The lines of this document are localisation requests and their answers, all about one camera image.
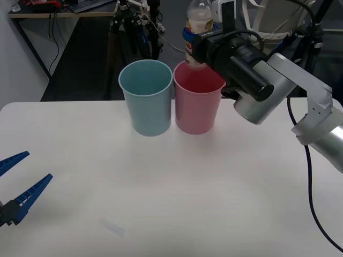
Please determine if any dark desk with wooden edge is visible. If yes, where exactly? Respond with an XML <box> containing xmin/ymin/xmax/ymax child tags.
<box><xmin>9</xmin><ymin>0</ymin><xmax>120</xmax><ymax>101</ymax></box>

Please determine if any black tripod with blue clamps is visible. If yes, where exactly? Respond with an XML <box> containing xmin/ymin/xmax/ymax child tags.
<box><xmin>106</xmin><ymin>0</ymin><xmax>166</xmax><ymax>100</ymax></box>

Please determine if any white office chair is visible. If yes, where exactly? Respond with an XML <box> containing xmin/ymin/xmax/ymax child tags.
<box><xmin>241</xmin><ymin>0</ymin><xmax>317</xmax><ymax>41</ymax></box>

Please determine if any pale blue plastic bin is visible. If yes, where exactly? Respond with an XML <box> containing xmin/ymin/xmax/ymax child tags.
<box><xmin>118</xmin><ymin>59</ymin><xmax>173</xmax><ymax>137</ymax></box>

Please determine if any pink plastic bin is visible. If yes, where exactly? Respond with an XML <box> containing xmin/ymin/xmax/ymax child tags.
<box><xmin>173</xmin><ymin>60</ymin><xmax>227</xmax><ymax>135</ymax></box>

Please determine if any beige cable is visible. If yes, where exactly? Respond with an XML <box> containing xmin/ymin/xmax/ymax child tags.
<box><xmin>139</xmin><ymin>10</ymin><xmax>188</xmax><ymax>54</ymax></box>

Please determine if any clear bottle with red cap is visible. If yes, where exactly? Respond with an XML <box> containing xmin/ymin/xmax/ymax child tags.
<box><xmin>185</xmin><ymin>0</ymin><xmax>215</xmax><ymax>71</ymax></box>

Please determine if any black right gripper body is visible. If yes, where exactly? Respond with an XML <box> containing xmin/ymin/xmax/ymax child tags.
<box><xmin>192</xmin><ymin>28</ymin><xmax>228</xmax><ymax>65</ymax></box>

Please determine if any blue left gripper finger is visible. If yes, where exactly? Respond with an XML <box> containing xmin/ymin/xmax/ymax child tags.
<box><xmin>4</xmin><ymin>173</ymin><xmax>54</xmax><ymax>226</ymax></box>
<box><xmin>0</xmin><ymin>150</ymin><xmax>30</xmax><ymax>178</ymax></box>

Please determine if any black hanging cable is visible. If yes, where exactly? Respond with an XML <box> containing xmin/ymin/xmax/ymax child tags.
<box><xmin>47</xmin><ymin>12</ymin><xmax>60</xmax><ymax>79</ymax></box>

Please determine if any red object on desk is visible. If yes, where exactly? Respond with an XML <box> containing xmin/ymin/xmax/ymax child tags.
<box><xmin>23</xmin><ymin>0</ymin><xmax>62</xmax><ymax>9</ymax></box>

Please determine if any black keyboard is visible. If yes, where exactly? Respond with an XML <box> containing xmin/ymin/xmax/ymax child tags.
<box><xmin>68</xmin><ymin>0</ymin><xmax>116</xmax><ymax>14</ymax></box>

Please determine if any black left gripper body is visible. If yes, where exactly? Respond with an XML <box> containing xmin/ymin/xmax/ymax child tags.
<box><xmin>0</xmin><ymin>203</ymin><xmax>8</xmax><ymax>229</ymax></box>

